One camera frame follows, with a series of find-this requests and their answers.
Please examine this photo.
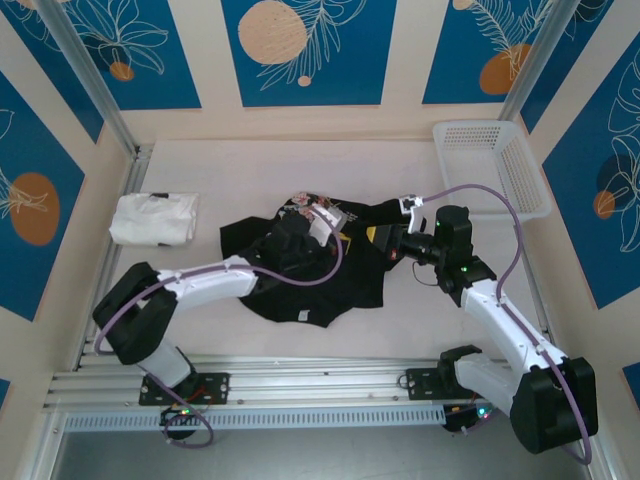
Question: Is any long aluminium base rail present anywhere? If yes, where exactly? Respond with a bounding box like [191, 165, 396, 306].
[42, 354, 594, 412]

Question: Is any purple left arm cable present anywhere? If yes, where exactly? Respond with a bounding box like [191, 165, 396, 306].
[92, 204, 346, 449]

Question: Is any white slotted cable duct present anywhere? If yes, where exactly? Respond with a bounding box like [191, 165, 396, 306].
[63, 405, 446, 432]

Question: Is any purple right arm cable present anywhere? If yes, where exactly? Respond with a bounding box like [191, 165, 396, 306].
[419, 183, 596, 466]

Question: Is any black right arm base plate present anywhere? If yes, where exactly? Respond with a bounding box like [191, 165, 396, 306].
[404, 367, 484, 401]

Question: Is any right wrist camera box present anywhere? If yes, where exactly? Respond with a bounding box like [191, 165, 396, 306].
[398, 194, 427, 235]

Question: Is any folded white t-shirt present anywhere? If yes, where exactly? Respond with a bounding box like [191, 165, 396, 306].
[108, 192, 201, 247]

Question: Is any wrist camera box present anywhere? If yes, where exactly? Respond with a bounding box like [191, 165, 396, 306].
[307, 202, 351, 247]
[398, 194, 427, 235]

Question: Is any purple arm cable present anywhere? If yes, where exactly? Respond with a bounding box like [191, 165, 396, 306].
[419, 183, 596, 466]
[92, 204, 346, 449]

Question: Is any white plastic mesh basket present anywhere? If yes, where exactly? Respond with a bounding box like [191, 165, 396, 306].
[432, 119, 554, 224]

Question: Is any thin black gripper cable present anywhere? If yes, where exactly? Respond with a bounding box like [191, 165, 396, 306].
[411, 259, 441, 289]

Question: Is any small controller board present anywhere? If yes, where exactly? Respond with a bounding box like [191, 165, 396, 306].
[442, 403, 501, 434]
[159, 404, 204, 427]

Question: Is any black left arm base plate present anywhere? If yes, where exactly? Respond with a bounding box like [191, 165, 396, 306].
[138, 372, 231, 406]

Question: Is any aluminium frame post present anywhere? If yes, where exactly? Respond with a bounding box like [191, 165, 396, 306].
[501, 0, 584, 122]
[35, 0, 140, 157]

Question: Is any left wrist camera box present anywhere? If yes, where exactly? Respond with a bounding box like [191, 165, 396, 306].
[307, 202, 351, 247]

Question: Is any black t-shirt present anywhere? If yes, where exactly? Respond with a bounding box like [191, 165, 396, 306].
[219, 189, 416, 330]

